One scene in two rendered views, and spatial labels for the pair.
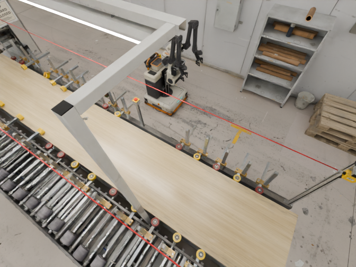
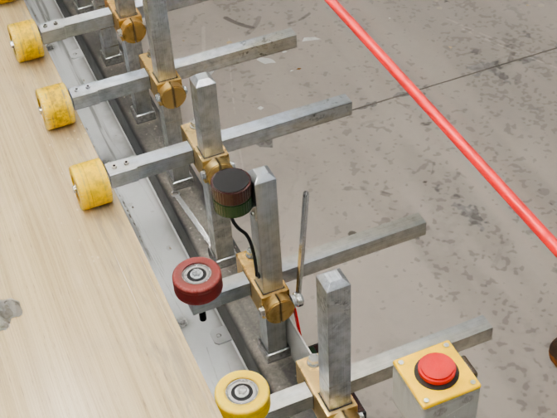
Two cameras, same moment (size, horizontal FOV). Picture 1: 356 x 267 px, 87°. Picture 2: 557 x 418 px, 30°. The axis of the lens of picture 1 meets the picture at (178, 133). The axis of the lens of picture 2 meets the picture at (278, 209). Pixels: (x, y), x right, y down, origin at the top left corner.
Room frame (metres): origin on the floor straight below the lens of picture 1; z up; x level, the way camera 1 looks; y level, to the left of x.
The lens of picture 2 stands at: (1.00, 0.22, 2.11)
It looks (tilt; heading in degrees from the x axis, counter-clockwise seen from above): 42 degrees down; 36
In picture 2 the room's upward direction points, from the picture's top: 4 degrees counter-clockwise
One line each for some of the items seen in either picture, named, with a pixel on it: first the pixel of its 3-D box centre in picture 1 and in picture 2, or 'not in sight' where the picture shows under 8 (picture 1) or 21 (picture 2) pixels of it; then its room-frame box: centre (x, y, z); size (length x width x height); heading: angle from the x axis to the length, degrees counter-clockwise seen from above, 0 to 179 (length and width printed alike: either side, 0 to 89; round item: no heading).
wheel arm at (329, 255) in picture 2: (116, 99); (308, 263); (2.03, 0.92, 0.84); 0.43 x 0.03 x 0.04; 147
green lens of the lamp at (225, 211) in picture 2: not in sight; (232, 199); (1.90, 0.96, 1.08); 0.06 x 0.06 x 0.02
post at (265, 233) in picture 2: (113, 103); (268, 282); (1.94, 0.93, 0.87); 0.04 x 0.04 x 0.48; 57
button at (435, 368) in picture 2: not in sight; (436, 371); (1.66, 0.51, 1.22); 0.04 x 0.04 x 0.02
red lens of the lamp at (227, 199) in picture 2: not in sight; (231, 186); (1.90, 0.96, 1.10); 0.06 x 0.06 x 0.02
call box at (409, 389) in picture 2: (136, 101); (434, 394); (1.66, 0.51, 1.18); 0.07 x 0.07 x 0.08; 57
